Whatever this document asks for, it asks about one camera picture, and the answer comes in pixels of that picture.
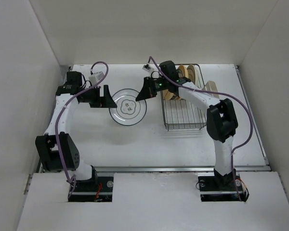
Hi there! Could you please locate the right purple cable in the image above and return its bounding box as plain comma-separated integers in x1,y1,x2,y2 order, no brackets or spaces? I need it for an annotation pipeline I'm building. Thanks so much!
148,56,254,202

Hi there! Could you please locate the black wire dish rack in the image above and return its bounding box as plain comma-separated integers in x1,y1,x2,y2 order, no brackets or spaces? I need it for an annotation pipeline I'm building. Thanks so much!
161,64,207,130

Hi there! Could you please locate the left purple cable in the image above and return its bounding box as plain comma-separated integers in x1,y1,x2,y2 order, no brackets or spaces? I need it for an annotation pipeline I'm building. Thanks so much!
55,61,109,200

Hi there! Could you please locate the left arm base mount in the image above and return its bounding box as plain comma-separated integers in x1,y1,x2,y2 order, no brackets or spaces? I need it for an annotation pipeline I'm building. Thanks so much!
68,175,114,203

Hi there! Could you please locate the white cutlery holder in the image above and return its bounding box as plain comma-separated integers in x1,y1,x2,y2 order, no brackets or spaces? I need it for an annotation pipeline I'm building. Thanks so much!
202,80,218,93

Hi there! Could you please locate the cream plate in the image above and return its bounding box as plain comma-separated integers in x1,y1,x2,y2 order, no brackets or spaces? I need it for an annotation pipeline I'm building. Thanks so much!
187,64,199,87

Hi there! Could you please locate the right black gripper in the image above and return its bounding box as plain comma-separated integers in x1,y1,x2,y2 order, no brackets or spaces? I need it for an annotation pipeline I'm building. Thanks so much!
135,76,169,101

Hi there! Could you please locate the purple cable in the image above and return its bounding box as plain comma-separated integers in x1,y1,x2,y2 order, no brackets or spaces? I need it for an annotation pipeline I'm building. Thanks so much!
55,61,109,200
148,56,254,202

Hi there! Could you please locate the aluminium front rail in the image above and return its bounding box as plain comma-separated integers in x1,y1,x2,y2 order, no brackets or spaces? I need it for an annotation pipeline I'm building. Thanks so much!
95,165,271,173

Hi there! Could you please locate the tan rimmed patterned plate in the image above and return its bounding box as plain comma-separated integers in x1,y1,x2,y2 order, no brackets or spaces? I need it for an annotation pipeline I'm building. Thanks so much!
177,65,189,79

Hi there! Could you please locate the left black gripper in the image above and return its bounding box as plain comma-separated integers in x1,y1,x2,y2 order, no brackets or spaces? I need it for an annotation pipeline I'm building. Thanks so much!
79,85,116,108

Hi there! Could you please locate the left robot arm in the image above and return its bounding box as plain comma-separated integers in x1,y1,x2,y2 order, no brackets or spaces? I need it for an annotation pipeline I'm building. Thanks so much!
35,71,117,191

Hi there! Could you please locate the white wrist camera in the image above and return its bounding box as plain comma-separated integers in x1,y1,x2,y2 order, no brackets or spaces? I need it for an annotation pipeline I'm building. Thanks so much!
143,64,152,73
88,71,105,85

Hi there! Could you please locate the aluminium right rail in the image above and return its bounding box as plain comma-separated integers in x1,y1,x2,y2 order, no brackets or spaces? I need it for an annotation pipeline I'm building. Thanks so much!
235,65,271,168

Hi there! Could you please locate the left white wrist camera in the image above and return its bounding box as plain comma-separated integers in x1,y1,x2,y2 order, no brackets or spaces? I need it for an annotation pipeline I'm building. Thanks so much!
88,71,105,85

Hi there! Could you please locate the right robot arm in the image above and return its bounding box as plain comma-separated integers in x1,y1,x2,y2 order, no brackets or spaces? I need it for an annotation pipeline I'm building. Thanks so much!
136,61,238,191

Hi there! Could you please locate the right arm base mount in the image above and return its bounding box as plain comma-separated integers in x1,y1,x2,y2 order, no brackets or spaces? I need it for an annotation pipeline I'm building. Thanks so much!
197,175,250,202

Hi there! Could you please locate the white plate with black rings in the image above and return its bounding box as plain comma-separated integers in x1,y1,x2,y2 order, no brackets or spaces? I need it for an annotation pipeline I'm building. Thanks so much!
109,89,147,126

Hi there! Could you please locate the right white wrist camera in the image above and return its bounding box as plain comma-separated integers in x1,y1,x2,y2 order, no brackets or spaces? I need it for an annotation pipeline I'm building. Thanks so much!
143,64,152,73

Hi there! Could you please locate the tan wooden plate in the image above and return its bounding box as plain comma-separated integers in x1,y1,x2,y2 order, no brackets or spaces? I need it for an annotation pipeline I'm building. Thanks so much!
162,90,177,101

